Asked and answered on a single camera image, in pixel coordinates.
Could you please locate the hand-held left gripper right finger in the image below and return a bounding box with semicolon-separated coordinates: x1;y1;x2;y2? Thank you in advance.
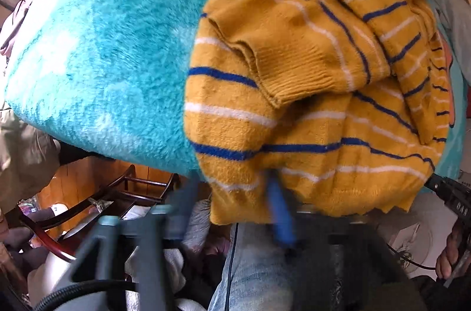
266;182;427;311

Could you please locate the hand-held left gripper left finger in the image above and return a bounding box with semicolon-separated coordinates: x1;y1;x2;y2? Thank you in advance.
52;174;202;311

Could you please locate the pink cloth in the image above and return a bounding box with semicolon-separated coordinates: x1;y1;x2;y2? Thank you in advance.
0;0;39;58

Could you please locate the dark red wooden chair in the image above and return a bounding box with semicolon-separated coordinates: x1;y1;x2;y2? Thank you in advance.
18;164;182;262

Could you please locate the black ribbed hose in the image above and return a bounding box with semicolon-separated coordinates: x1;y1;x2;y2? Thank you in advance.
31;280;137;311

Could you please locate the white fluffy cloth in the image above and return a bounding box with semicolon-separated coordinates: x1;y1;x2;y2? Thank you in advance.
123;247;212;311

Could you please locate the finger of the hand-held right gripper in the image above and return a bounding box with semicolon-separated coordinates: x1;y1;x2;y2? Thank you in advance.
426;172;457;203

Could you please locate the person's right hand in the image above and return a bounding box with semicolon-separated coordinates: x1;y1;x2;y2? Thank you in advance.
435;223;467;280

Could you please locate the black cable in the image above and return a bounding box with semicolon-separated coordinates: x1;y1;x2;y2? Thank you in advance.
384;243;442;271

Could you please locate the turquoise fluffy blanket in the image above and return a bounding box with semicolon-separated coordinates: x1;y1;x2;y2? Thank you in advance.
4;0;236;175

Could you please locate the yellow striped knit sweater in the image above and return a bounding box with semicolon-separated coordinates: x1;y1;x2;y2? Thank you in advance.
183;0;451;226

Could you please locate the light blue printed cloth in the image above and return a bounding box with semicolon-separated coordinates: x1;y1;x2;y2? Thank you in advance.
423;0;471;194

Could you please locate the person's leg in jeans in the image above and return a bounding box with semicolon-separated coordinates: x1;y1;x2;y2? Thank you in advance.
208;223;372;311

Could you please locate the beige cloth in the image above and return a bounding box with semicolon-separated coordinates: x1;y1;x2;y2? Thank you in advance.
0;99;61;214

